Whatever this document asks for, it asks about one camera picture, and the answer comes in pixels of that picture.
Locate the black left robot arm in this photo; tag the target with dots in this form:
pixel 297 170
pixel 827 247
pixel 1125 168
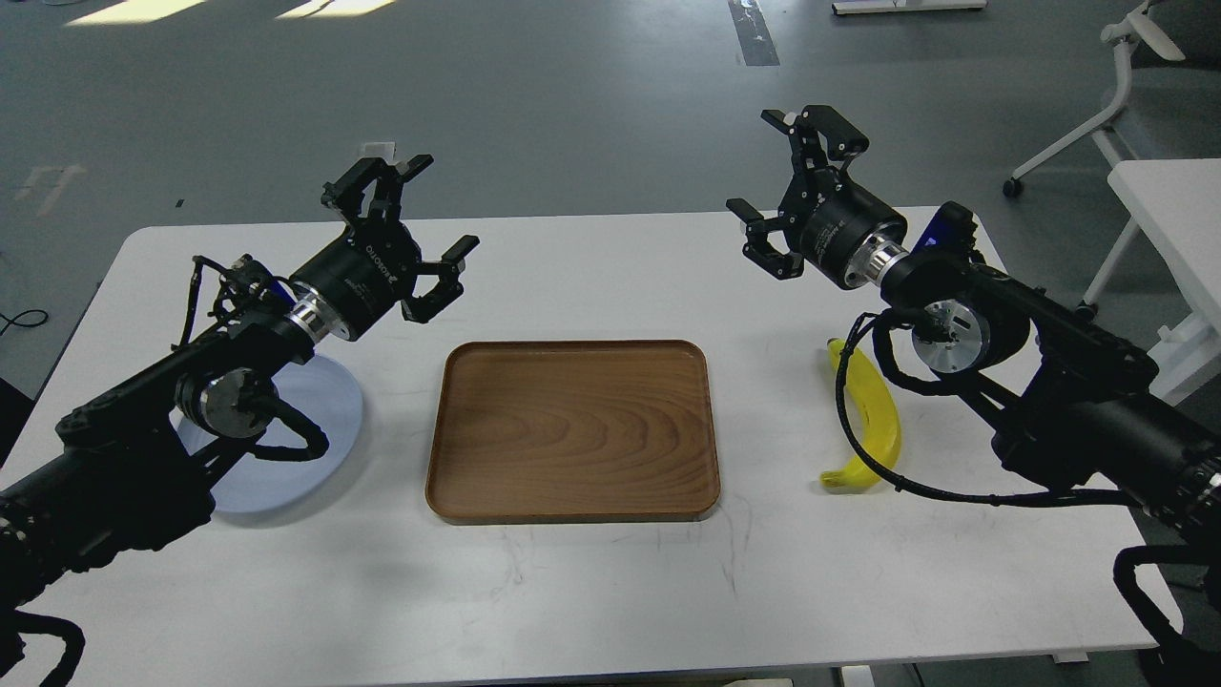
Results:
pixel 140 460

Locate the white side table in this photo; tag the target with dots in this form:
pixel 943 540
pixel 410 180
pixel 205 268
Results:
pixel 1175 203

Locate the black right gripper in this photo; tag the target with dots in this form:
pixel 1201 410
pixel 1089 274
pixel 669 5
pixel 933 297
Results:
pixel 825 216

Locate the brown wooden tray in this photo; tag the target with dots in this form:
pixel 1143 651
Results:
pixel 569 432

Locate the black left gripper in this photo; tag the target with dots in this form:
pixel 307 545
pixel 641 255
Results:
pixel 376 262

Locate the white desk base bar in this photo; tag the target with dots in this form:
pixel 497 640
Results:
pixel 846 8

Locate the yellow banana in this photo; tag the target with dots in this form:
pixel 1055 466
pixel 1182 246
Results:
pixel 880 428

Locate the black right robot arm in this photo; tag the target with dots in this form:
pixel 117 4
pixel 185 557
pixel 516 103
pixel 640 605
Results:
pixel 1069 402

